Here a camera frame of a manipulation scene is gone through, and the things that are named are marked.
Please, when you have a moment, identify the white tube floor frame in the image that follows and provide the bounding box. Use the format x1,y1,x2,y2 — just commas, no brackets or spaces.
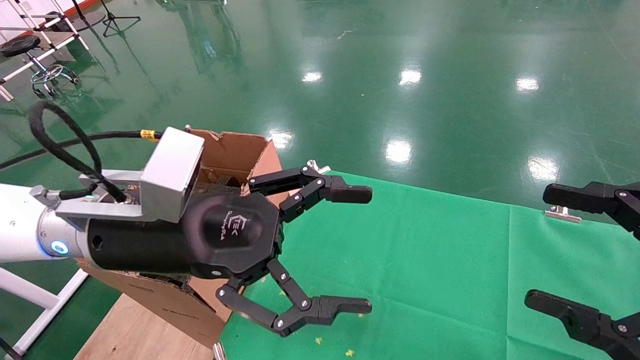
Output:
0,266,91,359

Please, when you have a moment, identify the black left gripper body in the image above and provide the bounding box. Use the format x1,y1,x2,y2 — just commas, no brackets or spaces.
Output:
85,192,285,281

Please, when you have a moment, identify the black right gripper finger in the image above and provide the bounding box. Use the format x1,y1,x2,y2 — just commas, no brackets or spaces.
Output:
542,181,640,242
523,290,640,360

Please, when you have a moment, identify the black curved pole stand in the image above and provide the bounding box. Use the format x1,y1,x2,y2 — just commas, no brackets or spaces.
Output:
45,0,107,32

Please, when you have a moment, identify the black foam block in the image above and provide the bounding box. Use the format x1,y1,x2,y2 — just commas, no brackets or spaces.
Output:
194,173,251,196

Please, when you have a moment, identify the large open cardboard carton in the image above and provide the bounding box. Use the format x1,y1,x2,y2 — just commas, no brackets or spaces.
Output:
75,129,301,349

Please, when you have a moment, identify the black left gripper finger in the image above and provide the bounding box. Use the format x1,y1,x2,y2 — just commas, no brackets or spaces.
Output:
248,165,373,224
216,257,373,337

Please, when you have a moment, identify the green table cloth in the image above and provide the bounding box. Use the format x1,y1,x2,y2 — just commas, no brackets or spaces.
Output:
218,170,640,360

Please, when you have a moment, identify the white frame work table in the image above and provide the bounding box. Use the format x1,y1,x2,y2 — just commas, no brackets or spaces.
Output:
0,0,91,102

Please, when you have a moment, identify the black tripod microphone stand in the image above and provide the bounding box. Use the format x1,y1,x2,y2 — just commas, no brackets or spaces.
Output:
99,0,142,39

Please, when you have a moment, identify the black round stool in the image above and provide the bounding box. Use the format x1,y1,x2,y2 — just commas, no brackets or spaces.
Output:
0,34,80,98

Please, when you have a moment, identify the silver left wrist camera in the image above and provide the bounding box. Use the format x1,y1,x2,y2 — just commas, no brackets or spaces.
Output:
30,126,206,224

